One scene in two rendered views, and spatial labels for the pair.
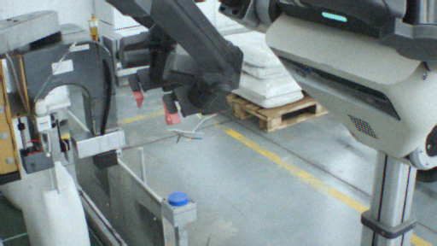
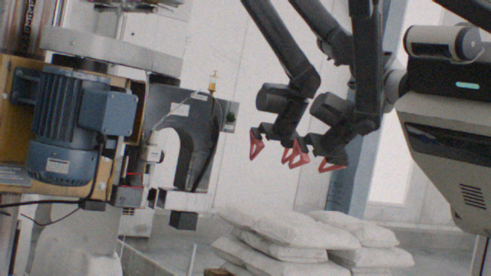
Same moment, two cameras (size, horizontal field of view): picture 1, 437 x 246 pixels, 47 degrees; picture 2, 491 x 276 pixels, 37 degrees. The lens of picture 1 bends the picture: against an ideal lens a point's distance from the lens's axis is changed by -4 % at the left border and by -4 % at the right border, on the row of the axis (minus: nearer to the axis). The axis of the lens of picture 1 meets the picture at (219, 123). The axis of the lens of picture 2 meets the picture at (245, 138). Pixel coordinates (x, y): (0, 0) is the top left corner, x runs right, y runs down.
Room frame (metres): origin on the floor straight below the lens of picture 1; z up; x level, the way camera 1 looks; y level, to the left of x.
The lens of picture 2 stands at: (-0.65, 0.37, 1.34)
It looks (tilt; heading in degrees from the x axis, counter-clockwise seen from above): 3 degrees down; 356
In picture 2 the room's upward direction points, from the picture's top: 11 degrees clockwise
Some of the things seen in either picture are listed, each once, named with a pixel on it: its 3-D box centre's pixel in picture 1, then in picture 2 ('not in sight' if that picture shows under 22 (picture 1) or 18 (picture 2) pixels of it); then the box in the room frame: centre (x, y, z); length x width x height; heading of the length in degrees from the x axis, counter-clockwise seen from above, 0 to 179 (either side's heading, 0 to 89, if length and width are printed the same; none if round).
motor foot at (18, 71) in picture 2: not in sight; (44, 90); (1.05, 0.71, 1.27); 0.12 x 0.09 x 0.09; 122
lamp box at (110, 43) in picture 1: (115, 51); (223, 115); (1.41, 0.28, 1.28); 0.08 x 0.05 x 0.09; 32
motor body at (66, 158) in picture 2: not in sight; (67, 126); (1.00, 0.63, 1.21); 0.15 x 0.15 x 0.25
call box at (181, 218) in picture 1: (178, 209); not in sight; (1.35, 0.13, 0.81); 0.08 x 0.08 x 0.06; 32
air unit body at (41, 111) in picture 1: (44, 127); (150, 160); (1.22, 0.45, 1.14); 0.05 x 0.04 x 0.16; 122
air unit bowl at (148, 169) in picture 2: (45, 141); (146, 175); (1.21, 0.45, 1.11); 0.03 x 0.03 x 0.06
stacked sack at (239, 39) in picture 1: (249, 42); (268, 218); (4.38, -0.28, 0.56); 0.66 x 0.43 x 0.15; 119
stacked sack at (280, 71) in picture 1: (260, 61); (278, 242); (4.20, -0.36, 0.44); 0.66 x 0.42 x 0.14; 26
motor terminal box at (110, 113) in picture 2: not in sight; (107, 116); (0.94, 0.54, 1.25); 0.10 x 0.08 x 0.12; 147
